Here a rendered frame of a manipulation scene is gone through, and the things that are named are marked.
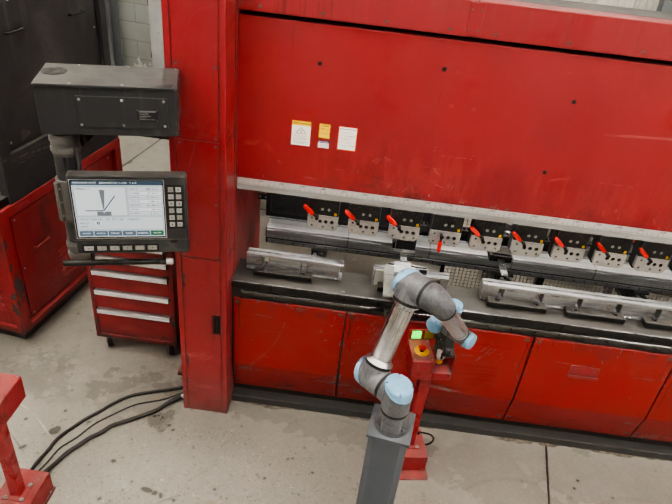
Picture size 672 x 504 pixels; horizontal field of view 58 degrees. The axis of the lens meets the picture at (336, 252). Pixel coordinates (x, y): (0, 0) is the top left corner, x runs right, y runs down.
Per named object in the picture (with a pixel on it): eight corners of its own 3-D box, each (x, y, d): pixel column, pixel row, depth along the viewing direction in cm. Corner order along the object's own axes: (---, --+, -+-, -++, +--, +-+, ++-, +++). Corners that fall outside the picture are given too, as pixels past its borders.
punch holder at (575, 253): (549, 259, 294) (559, 230, 286) (546, 250, 302) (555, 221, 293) (580, 263, 294) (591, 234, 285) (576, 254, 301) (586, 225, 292)
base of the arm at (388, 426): (406, 442, 242) (410, 425, 237) (370, 432, 244) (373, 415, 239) (412, 415, 255) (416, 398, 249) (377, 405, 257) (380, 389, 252)
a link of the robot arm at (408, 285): (372, 401, 241) (426, 281, 227) (346, 380, 250) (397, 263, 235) (389, 397, 250) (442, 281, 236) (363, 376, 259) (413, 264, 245)
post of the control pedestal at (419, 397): (404, 445, 323) (422, 372, 294) (403, 437, 327) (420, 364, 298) (414, 445, 323) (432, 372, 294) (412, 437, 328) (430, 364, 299)
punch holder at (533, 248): (508, 254, 295) (517, 225, 286) (506, 245, 302) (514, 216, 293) (539, 258, 295) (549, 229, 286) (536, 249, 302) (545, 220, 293)
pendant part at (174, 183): (77, 254, 249) (64, 175, 229) (82, 239, 259) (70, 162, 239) (189, 252, 258) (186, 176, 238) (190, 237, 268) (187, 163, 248)
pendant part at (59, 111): (63, 279, 257) (27, 82, 211) (73, 248, 277) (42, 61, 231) (185, 276, 267) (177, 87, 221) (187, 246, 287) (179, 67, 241)
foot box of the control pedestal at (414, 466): (391, 480, 318) (394, 465, 311) (385, 441, 339) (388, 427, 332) (428, 480, 320) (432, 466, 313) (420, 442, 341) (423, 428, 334)
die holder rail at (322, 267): (246, 268, 316) (246, 253, 311) (248, 262, 321) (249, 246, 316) (340, 280, 314) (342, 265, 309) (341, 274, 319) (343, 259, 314)
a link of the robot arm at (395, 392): (396, 423, 237) (401, 398, 230) (371, 403, 245) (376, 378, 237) (415, 408, 244) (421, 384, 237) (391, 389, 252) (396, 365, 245)
